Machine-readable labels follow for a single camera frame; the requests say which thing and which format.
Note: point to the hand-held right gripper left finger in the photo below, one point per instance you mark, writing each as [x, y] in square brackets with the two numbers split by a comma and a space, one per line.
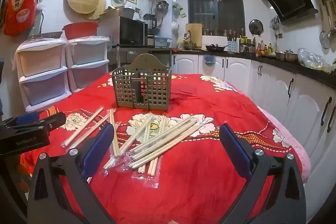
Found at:
[97, 150]

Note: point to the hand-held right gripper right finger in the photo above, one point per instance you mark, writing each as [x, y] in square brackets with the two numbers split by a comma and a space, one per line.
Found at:
[235, 150]

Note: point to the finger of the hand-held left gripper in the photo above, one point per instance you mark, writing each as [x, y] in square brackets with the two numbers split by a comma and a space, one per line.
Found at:
[56, 120]
[27, 117]

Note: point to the set of chopsticks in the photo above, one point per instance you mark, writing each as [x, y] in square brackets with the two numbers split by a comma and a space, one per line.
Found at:
[114, 134]

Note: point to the olive plastic utensil holder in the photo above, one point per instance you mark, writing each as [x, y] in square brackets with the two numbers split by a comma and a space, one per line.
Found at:
[152, 66]

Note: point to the person's right hand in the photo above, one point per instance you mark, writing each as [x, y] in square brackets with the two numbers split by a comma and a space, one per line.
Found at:
[173, 222]

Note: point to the red floral tablecloth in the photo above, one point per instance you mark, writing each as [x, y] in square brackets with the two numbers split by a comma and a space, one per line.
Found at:
[197, 187]

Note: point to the white plastic drawer unit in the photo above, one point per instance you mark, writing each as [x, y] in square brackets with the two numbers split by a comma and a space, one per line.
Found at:
[42, 61]

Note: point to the pink quilt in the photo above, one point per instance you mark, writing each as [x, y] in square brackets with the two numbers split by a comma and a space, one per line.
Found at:
[304, 161]

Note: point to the white kitchen cabinets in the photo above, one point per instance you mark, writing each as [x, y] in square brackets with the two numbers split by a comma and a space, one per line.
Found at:
[273, 90]

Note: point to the wicker basket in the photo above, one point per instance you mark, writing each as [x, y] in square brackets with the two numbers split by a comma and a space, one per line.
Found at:
[48, 35]

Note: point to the red plastic basin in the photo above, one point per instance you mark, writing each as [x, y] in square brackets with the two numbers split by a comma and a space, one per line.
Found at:
[81, 31]

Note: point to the blue hanging bag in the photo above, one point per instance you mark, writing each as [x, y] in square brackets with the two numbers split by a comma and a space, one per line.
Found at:
[209, 60]

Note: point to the black wok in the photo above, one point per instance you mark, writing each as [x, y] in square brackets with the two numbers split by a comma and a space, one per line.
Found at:
[216, 48]

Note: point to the black kitchen countertop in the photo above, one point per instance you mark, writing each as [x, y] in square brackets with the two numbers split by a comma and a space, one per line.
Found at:
[302, 70]

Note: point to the pale blue knife block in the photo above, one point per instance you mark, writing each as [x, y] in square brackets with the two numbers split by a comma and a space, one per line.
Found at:
[233, 46]

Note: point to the metal shelf rack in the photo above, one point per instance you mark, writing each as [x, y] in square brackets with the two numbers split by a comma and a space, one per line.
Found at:
[131, 47]

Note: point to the group of condiment bottles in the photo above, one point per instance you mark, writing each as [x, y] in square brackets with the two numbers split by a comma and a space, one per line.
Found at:
[265, 50]

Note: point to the steel pot with lid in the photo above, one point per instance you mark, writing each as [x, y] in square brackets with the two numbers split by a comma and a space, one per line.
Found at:
[291, 56]
[280, 56]

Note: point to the black microwave oven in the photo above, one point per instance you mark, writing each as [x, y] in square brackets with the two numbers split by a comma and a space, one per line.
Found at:
[131, 31]

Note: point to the row of steel jars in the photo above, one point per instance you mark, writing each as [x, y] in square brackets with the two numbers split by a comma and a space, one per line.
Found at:
[228, 32]

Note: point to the clear plastic bag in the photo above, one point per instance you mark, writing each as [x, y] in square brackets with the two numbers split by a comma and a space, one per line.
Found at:
[312, 60]

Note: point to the wooden cutting board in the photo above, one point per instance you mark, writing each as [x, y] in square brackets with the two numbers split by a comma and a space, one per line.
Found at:
[195, 35]

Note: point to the round wooden board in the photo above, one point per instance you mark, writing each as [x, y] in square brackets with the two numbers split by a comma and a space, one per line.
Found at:
[103, 7]

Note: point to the kitchen faucet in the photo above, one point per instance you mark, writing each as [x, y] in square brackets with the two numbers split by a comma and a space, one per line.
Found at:
[188, 35]

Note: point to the hanging dark pot lid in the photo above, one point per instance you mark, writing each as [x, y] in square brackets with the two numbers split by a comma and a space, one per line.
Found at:
[256, 27]

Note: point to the pale blue storage box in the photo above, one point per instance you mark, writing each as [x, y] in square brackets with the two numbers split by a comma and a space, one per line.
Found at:
[162, 41]

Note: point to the stainless steel tray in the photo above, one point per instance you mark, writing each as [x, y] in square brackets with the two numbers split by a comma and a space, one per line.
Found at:
[123, 12]

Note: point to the black blender jug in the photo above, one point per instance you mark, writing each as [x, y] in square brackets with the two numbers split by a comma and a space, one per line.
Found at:
[150, 22]

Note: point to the dark window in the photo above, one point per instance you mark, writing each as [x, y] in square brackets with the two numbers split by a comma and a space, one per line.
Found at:
[228, 3]

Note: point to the hanging steel pots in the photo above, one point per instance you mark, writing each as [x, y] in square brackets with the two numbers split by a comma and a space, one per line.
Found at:
[162, 6]

